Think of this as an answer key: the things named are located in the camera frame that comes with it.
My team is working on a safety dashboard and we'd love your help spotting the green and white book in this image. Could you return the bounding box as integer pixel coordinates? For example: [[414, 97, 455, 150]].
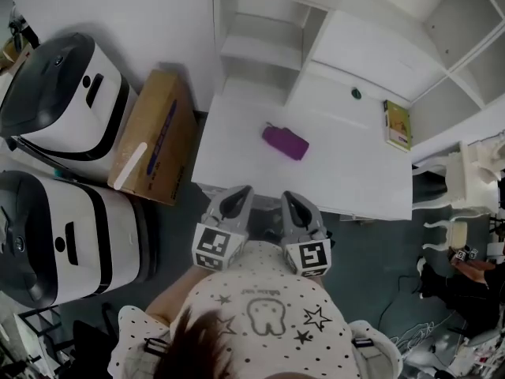
[[381, 99, 413, 152]]

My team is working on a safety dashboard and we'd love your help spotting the white flat stick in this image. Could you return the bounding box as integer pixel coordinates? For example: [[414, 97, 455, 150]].
[[113, 141, 148, 191]]

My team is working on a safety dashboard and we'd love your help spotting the white ornate vanity table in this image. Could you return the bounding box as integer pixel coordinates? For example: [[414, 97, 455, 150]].
[[412, 130, 505, 215]]

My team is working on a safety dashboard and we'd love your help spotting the grey shoulder strap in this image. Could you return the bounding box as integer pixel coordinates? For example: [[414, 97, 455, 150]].
[[350, 336, 390, 370], [141, 337, 170, 357]]

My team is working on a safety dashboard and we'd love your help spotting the white desk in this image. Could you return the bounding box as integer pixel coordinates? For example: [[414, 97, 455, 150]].
[[191, 0, 505, 220]]

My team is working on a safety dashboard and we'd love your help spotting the purple fabric pouch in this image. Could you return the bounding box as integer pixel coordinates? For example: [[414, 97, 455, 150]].
[[262, 122, 310, 160]]

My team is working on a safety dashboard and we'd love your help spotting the person's left forearm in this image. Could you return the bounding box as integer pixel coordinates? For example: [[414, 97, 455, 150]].
[[145, 266, 198, 323]]

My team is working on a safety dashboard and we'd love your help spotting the brown cardboard box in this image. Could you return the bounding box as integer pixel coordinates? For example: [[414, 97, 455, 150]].
[[107, 69, 198, 207]]

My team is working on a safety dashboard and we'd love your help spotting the white ornate stool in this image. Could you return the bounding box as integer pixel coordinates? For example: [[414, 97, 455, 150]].
[[421, 216, 470, 252]]

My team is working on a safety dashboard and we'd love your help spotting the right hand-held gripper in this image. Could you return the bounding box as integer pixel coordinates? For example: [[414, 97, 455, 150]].
[[279, 189, 333, 280]]

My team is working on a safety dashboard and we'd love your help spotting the white polka-dot shirt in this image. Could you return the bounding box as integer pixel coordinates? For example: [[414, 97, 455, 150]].
[[107, 239, 403, 379]]

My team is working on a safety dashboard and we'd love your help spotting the white and black delivery robot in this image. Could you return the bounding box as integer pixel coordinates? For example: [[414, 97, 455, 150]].
[[0, 170, 159, 310], [0, 32, 139, 173]]

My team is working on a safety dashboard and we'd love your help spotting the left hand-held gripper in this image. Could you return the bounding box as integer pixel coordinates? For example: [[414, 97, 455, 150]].
[[191, 185, 255, 273]]

